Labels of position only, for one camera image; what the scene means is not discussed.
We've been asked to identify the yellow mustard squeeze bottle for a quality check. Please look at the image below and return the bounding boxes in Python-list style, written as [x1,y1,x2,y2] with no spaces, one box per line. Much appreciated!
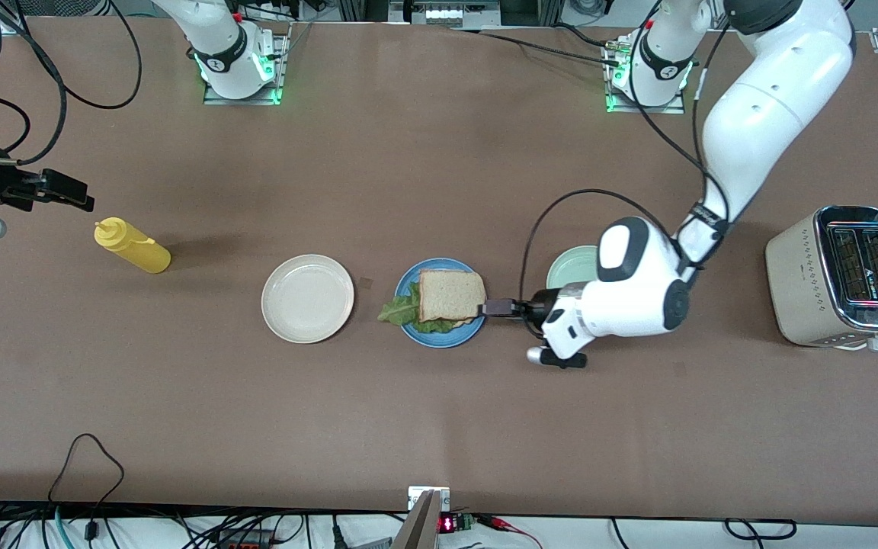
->
[95,217,172,274]

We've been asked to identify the green lettuce leaf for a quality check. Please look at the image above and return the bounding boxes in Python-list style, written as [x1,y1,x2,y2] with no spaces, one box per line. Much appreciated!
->
[377,282,478,335]

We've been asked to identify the pale green round plate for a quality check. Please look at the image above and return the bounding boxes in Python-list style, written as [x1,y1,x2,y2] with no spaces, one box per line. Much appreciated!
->
[546,245,600,291]

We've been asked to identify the blue round plate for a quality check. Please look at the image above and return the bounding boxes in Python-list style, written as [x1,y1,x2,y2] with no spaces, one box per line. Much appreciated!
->
[395,258,489,349]

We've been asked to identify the beige round plate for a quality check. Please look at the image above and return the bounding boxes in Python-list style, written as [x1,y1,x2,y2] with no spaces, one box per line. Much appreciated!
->
[261,254,355,345]

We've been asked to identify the red clip lead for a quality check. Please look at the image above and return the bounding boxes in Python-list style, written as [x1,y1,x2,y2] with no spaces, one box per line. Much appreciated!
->
[477,515,543,549]

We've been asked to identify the grey metal bar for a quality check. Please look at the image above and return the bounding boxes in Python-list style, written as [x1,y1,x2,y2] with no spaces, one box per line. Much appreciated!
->
[392,490,441,549]

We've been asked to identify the beige chrome toaster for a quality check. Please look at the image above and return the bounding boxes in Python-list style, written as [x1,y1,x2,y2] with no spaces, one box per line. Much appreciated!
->
[764,204,878,350]

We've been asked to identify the grey electrical box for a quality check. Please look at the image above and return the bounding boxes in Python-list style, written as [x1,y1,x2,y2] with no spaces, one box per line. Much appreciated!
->
[389,0,502,27]

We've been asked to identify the orange black connector block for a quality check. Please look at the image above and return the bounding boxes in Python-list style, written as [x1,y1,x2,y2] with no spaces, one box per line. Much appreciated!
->
[214,532,276,549]

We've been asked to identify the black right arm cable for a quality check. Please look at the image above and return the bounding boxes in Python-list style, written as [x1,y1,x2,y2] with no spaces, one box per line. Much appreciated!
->
[0,0,143,165]

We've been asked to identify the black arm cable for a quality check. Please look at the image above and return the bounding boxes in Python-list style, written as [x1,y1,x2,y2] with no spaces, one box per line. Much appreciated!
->
[519,0,733,302]
[0,0,143,165]

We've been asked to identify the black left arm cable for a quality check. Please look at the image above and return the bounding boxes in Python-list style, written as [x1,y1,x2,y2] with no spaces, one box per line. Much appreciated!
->
[519,0,733,302]

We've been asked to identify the white mounting bracket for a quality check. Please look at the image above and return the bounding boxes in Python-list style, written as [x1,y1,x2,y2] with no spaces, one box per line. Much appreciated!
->
[407,486,451,513]

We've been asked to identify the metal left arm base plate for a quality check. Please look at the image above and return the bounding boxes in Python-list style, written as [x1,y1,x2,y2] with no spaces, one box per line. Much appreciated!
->
[605,38,686,115]

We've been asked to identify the black flat loop cable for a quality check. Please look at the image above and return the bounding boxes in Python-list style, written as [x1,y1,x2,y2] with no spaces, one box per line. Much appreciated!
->
[725,518,798,541]

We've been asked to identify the long black table cable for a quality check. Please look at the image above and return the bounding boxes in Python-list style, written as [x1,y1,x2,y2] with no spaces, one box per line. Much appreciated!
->
[450,27,626,68]

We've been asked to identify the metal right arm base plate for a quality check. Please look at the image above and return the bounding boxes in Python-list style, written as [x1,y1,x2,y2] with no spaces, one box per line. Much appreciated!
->
[203,23,291,106]

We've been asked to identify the short black table cable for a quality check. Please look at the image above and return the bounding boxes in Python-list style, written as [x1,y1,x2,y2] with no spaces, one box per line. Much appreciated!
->
[553,23,619,48]

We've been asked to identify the black looped cable with plug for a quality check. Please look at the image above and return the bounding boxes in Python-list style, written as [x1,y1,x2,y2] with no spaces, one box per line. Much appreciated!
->
[46,433,126,549]

